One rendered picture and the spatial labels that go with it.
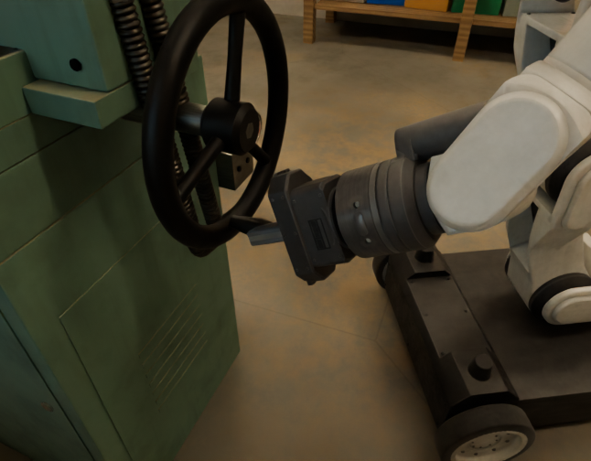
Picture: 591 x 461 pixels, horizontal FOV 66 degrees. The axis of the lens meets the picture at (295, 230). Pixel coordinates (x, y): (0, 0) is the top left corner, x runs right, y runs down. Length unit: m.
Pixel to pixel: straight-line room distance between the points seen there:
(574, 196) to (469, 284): 0.47
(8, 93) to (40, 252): 0.18
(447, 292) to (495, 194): 0.89
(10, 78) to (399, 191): 0.39
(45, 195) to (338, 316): 0.96
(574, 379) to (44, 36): 1.13
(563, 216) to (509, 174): 0.59
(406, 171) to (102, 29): 0.30
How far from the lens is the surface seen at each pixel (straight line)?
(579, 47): 0.39
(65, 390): 0.75
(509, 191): 0.36
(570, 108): 0.36
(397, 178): 0.40
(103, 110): 0.50
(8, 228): 0.58
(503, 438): 1.14
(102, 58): 0.49
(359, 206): 0.41
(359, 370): 1.27
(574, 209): 0.93
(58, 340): 0.69
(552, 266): 1.11
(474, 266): 1.36
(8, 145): 0.56
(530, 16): 0.87
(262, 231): 0.51
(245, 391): 1.23
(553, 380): 1.18
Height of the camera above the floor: 1.05
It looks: 40 degrees down
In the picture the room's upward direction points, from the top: straight up
